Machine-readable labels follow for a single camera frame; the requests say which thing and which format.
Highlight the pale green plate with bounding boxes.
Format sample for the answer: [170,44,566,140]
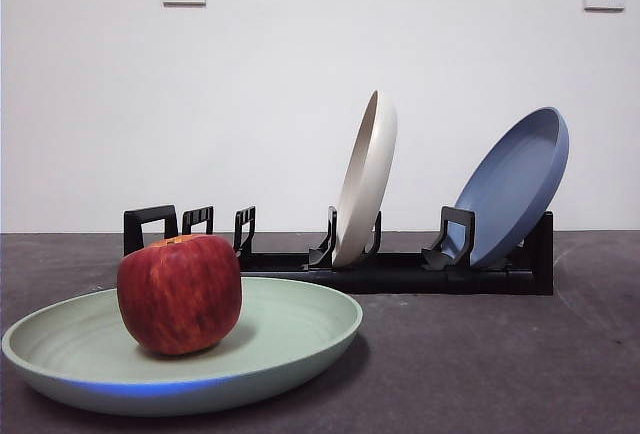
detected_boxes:
[0,276,364,418]

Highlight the red apple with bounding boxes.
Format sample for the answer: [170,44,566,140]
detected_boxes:
[116,233,243,357]

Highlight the cream plate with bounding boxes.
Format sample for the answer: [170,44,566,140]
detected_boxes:
[330,88,400,269]

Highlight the black plate rack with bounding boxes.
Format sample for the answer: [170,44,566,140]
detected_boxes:
[122,203,555,296]

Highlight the blue plate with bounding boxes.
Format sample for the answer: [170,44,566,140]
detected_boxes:
[439,106,571,270]

